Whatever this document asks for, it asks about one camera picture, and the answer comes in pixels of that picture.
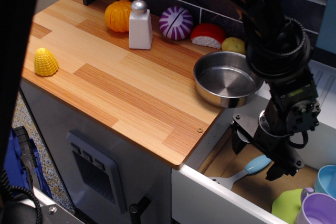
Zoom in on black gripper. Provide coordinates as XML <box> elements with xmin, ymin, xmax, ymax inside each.
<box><xmin>231</xmin><ymin>114</ymin><xmax>305</xmax><ymax>181</ymax></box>

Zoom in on blue handled grey spatula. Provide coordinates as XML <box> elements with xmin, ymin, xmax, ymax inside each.
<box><xmin>209</xmin><ymin>155</ymin><xmax>271</xmax><ymax>190</ymax></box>

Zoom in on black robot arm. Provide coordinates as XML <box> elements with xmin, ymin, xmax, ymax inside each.
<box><xmin>230</xmin><ymin>0</ymin><xmax>320</xmax><ymax>181</ymax></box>

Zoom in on stainless steel pan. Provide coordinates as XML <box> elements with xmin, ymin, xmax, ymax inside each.
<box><xmin>193</xmin><ymin>51</ymin><xmax>264</xmax><ymax>108</ymax></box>

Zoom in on white toy sink basin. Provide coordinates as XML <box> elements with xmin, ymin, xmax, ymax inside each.
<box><xmin>172</xmin><ymin>95</ymin><xmax>335</xmax><ymax>223</ymax></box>

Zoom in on green plastic plate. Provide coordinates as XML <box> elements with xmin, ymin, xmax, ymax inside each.
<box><xmin>271</xmin><ymin>188</ymin><xmax>303</xmax><ymax>224</ymax></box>

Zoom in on light blue plastic cup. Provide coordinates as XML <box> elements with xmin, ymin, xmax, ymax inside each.
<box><xmin>314</xmin><ymin>165</ymin><xmax>335</xmax><ymax>198</ymax></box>

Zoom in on purple plastic cup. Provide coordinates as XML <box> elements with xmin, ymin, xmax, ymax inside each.
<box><xmin>295</xmin><ymin>187</ymin><xmax>335</xmax><ymax>224</ymax></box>

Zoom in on yellow toy potato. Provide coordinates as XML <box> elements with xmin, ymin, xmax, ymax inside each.
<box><xmin>222</xmin><ymin>37</ymin><xmax>246</xmax><ymax>55</ymax></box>

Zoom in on red white toy cheese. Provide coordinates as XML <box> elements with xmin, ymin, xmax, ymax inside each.
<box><xmin>190</xmin><ymin>23</ymin><xmax>227</xmax><ymax>49</ymax></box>

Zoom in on purple striped toy onion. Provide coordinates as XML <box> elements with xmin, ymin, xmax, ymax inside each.
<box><xmin>159</xmin><ymin>6</ymin><xmax>194</xmax><ymax>40</ymax></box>

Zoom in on grey toy dishwasher door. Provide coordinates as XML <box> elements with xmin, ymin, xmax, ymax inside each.
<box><xmin>66</xmin><ymin>132</ymin><xmax>127</xmax><ymax>218</ymax></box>

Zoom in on white salt shaker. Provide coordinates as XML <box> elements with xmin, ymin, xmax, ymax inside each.
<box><xmin>129</xmin><ymin>0</ymin><xmax>153</xmax><ymax>50</ymax></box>

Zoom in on orange toy pumpkin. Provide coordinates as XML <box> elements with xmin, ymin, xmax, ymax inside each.
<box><xmin>104</xmin><ymin>0</ymin><xmax>131</xmax><ymax>33</ymax></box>

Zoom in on yellow toy corn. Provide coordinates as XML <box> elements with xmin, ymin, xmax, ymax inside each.
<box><xmin>33</xmin><ymin>48</ymin><xmax>59</xmax><ymax>77</ymax></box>

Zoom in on blue black clamp tool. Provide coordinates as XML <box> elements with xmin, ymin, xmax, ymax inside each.
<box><xmin>4</xmin><ymin>126</ymin><xmax>52</xmax><ymax>197</ymax></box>

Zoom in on black door handle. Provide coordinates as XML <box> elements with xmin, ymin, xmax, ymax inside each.
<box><xmin>129</xmin><ymin>196</ymin><xmax>151</xmax><ymax>224</ymax></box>

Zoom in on black braided cable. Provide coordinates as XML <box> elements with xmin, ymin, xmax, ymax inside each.
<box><xmin>0</xmin><ymin>168</ymin><xmax>43</xmax><ymax>224</ymax></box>

